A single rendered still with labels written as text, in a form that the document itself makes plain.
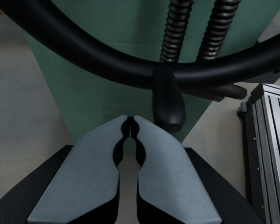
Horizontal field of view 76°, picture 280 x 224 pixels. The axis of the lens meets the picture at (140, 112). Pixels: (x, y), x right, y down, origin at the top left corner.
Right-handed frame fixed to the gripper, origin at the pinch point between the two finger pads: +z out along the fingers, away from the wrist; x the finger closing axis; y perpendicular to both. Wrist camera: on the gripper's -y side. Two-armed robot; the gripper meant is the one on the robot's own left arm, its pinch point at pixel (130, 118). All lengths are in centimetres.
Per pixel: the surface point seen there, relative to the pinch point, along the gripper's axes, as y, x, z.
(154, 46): -1.9, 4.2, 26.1
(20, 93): 32, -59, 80
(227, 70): -2.5, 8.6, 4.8
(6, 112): 38, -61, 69
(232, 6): -7.8, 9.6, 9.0
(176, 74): -1.9, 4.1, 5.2
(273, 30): -5.8, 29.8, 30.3
